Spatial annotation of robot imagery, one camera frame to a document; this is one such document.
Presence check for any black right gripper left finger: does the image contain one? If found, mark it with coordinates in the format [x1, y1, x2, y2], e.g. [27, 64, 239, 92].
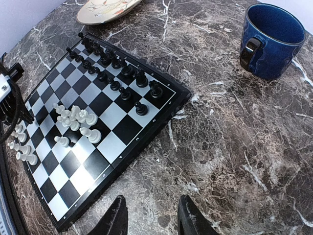
[91, 195, 128, 235]

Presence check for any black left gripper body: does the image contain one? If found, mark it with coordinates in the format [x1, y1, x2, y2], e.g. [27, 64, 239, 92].
[0, 63, 34, 125]

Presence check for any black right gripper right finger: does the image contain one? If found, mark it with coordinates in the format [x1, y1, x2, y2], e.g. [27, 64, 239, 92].
[178, 195, 219, 235]

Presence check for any white chess bishop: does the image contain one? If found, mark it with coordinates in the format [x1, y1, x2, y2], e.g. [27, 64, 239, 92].
[11, 131, 27, 142]

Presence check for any black chess pawn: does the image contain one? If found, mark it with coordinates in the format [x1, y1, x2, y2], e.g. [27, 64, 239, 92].
[134, 101, 148, 116]

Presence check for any black chess rook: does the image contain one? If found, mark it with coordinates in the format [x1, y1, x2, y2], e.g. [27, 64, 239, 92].
[149, 80, 163, 99]

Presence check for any black and white chessboard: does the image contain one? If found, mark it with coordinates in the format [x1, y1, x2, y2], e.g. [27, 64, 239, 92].
[14, 33, 190, 232]

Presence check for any cream plate with bird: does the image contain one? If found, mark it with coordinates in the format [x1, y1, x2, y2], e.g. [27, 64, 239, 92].
[76, 0, 141, 25]

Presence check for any blue enamel mug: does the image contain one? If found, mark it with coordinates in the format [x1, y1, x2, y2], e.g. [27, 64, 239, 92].
[240, 3, 306, 81]

